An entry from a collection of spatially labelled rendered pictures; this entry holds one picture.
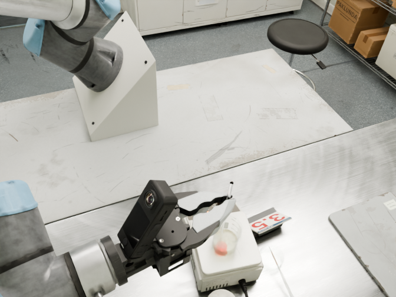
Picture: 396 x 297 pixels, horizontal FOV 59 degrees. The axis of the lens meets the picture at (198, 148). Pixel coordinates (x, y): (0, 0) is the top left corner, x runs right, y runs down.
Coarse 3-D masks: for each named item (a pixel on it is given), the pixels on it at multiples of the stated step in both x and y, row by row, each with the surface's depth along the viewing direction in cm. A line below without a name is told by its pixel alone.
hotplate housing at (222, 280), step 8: (192, 256) 73; (192, 264) 74; (200, 272) 67; (224, 272) 68; (232, 272) 68; (240, 272) 68; (248, 272) 69; (256, 272) 70; (200, 280) 67; (208, 280) 67; (216, 280) 68; (224, 280) 69; (232, 280) 70; (240, 280) 70; (248, 280) 72; (200, 288) 70; (208, 288) 70; (216, 288) 71
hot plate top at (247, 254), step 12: (240, 216) 74; (240, 240) 70; (252, 240) 70; (204, 252) 68; (240, 252) 69; (252, 252) 69; (204, 264) 67; (216, 264) 67; (228, 264) 67; (240, 264) 67; (252, 264) 67
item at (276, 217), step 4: (268, 216) 84; (272, 216) 83; (276, 216) 83; (280, 216) 82; (284, 216) 81; (260, 220) 83; (264, 220) 82; (268, 220) 82; (272, 220) 81; (276, 220) 80; (280, 220) 80; (252, 224) 82; (256, 224) 81; (260, 224) 81; (264, 224) 80; (268, 224) 80; (272, 224) 79; (256, 228) 79; (260, 228) 79; (264, 228) 78
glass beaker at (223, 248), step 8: (232, 216) 66; (232, 224) 67; (240, 224) 65; (240, 232) 64; (216, 240) 65; (224, 240) 63; (216, 248) 66; (224, 248) 65; (232, 248) 65; (224, 256) 67
